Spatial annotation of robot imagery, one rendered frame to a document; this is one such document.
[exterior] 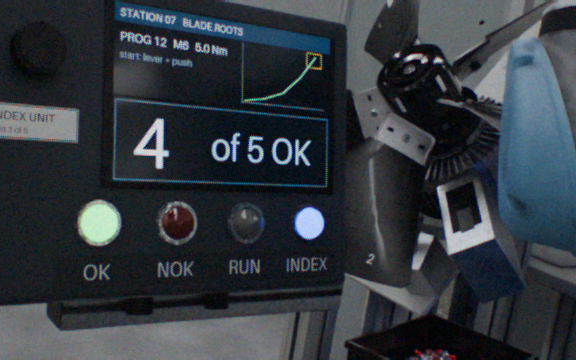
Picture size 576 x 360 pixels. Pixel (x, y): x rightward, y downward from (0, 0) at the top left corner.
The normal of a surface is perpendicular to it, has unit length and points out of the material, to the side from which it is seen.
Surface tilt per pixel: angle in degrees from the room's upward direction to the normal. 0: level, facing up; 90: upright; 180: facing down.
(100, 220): 72
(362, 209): 50
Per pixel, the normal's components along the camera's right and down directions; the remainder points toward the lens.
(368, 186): 0.07, -0.48
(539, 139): -0.26, 0.06
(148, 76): 0.58, -0.03
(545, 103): -0.21, -0.31
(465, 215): -0.52, -0.66
